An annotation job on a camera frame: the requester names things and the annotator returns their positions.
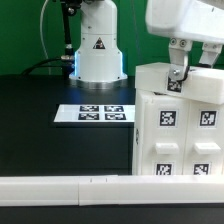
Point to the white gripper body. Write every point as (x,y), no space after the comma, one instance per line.
(196,20)

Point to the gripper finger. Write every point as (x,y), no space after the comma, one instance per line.
(178,54)
(210,54)

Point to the white cabinet top bar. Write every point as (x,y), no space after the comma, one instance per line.
(202,84)

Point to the white cabinet door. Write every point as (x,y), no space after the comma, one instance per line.
(164,135)
(204,149)

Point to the white cabinet body box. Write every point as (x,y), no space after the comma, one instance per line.
(142,98)

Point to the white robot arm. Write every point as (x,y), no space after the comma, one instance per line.
(98,61)

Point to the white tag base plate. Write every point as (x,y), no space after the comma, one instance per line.
(73,113)

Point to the white front fence rail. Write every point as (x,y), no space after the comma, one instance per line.
(110,190)

